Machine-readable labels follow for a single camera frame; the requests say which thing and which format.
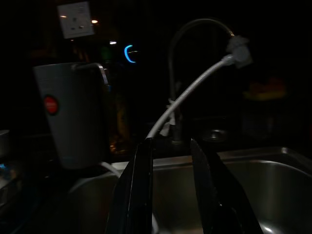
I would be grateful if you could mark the white wall socket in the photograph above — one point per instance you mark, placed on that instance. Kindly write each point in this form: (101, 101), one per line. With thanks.
(75, 20)

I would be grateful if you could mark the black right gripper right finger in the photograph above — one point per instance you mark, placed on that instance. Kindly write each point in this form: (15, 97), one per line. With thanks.
(214, 190)

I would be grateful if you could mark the grey water filter canister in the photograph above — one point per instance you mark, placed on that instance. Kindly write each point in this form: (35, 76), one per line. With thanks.
(73, 122)

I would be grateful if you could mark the yellow and red sponge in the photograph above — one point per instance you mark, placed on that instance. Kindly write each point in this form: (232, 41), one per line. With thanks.
(265, 91)

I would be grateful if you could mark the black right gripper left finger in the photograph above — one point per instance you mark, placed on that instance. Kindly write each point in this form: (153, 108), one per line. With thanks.
(136, 190)

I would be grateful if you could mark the chrome gooseneck faucet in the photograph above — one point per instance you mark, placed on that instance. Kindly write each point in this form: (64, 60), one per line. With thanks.
(176, 135)

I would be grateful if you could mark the thin white filter tube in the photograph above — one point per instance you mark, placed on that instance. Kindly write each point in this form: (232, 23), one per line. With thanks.
(112, 168)

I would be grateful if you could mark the stainless steel sink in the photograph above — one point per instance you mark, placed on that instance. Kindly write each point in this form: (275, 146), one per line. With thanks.
(268, 185)

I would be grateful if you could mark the chrome countertop knob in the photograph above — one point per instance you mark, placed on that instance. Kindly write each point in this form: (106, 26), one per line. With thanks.
(215, 134)

